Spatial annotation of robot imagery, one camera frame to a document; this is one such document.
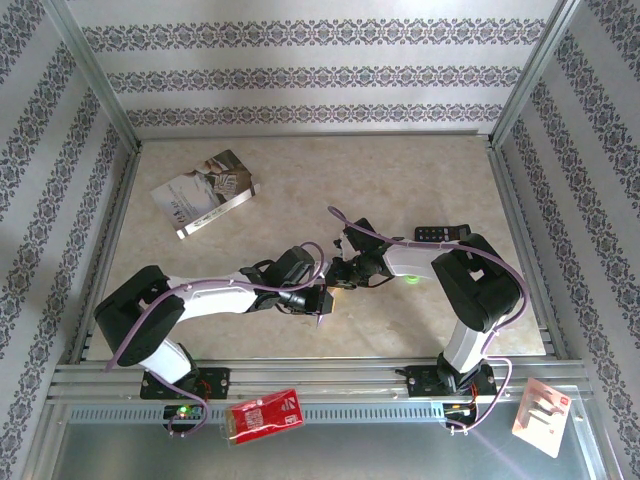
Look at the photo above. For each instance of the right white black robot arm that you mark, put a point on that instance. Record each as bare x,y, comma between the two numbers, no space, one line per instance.
475,290

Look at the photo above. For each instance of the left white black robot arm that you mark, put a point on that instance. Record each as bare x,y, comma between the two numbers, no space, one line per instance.
130,320

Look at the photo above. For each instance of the grey sheet metal shelf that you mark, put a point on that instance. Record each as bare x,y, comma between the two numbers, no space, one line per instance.
350,455

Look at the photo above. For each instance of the black calculator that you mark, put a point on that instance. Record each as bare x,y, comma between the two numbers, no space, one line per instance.
440,232

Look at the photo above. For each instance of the paperback book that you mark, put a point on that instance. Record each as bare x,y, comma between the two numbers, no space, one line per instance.
200,190

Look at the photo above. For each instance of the red packet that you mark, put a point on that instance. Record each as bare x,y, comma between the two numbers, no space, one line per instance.
265,417

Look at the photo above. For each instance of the thin aluminium strip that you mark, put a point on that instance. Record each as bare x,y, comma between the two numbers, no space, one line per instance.
320,134

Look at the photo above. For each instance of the small controller circuit board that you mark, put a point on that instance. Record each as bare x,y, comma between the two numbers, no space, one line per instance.
457,410
192,412

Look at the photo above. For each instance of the pink blister pack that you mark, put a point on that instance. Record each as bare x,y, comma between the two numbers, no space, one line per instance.
542,425

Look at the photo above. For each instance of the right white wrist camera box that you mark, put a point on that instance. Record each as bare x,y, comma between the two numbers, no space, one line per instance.
339,244

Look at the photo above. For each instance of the aluminium frame rail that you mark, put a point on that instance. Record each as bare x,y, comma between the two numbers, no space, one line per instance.
325,372

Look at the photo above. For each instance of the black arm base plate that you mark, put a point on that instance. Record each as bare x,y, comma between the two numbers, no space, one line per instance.
420,385
220,382

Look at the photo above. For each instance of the aluminium table side rail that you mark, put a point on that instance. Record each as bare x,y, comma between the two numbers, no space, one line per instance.
114,220
511,200

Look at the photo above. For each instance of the aluminium frame post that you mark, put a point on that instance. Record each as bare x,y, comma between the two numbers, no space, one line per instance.
95,75
532,75

